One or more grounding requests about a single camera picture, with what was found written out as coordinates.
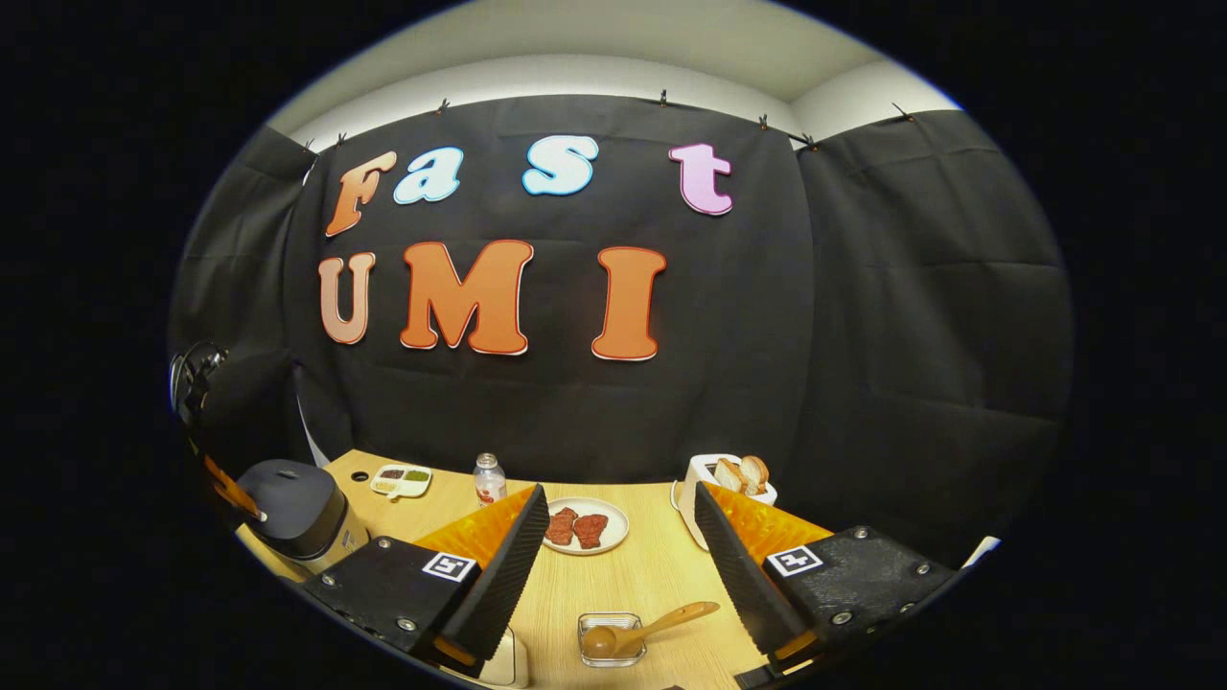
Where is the white divided condiment dish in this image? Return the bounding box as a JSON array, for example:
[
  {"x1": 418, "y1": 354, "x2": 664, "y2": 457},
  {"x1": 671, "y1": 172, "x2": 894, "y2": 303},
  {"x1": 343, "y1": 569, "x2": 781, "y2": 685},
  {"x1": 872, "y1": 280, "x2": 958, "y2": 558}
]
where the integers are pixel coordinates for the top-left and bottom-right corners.
[{"x1": 371, "y1": 464, "x2": 433, "y2": 500}]

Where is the clear rice container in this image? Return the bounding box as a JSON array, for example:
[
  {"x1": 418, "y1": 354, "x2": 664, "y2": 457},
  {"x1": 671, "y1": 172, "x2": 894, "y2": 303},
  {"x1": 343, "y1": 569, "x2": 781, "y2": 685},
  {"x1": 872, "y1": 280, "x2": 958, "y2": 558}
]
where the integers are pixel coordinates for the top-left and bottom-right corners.
[{"x1": 477, "y1": 628, "x2": 530, "y2": 689}]

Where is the black backdrop cloth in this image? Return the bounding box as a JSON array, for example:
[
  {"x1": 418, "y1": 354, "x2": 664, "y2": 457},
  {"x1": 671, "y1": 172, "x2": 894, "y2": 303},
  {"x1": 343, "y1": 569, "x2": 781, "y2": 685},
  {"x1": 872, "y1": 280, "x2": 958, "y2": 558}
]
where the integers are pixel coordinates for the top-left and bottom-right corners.
[{"x1": 168, "y1": 94, "x2": 1075, "y2": 566}]

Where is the black silver rice cooker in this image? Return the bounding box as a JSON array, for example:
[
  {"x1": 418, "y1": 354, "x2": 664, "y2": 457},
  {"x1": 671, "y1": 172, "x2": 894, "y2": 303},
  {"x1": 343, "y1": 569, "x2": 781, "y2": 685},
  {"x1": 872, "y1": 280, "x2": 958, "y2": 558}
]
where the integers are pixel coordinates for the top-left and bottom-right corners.
[{"x1": 237, "y1": 460, "x2": 370, "y2": 576}]

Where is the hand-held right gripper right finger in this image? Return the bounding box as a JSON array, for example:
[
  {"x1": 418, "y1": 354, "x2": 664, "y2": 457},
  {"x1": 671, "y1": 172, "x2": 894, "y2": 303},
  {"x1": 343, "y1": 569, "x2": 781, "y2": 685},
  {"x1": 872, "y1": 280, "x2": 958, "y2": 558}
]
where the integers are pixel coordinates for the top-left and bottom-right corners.
[{"x1": 693, "y1": 481, "x2": 960, "y2": 672}]

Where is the white round plate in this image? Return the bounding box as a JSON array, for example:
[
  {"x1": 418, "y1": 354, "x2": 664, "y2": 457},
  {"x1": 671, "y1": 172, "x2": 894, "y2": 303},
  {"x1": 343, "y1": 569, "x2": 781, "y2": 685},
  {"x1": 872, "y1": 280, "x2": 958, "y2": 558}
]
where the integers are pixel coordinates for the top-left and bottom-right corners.
[{"x1": 542, "y1": 497, "x2": 630, "y2": 556}]

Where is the clear drink bottle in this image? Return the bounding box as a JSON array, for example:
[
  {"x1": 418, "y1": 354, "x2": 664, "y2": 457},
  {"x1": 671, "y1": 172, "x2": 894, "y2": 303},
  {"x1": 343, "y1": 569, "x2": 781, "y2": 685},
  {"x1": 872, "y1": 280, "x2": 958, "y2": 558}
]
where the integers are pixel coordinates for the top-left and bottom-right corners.
[{"x1": 474, "y1": 452, "x2": 507, "y2": 507}]

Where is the metal wire chopstick holder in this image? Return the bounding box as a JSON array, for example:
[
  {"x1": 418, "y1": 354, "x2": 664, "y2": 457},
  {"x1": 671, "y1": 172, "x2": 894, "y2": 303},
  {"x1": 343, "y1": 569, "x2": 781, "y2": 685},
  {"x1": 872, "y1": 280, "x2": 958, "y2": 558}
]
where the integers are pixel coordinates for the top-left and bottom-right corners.
[{"x1": 578, "y1": 612, "x2": 646, "y2": 668}]

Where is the white toaster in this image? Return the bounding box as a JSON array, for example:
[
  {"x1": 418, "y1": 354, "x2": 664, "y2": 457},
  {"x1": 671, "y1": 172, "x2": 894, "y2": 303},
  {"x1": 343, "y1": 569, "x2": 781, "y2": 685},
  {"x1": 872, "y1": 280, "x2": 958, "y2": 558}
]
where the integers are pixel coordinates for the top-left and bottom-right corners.
[{"x1": 676, "y1": 454, "x2": 777, "y2": 552}]

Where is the wooden spoon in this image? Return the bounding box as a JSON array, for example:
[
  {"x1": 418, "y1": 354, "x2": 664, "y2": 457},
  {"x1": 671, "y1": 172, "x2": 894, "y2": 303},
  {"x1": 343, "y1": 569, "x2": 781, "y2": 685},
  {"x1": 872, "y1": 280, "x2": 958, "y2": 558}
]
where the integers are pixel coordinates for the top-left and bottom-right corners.
[{"x1": 583, "y1": 601, "x2": 721, "y2": 660}]

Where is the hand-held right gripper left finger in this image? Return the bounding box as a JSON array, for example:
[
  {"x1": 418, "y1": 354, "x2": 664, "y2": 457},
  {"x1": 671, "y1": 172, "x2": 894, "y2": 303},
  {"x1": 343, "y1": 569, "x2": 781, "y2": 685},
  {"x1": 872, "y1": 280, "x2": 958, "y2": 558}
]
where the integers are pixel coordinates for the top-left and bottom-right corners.
[{"x1": 302, "y1": 484, "x2": 551, "y2": 672}]

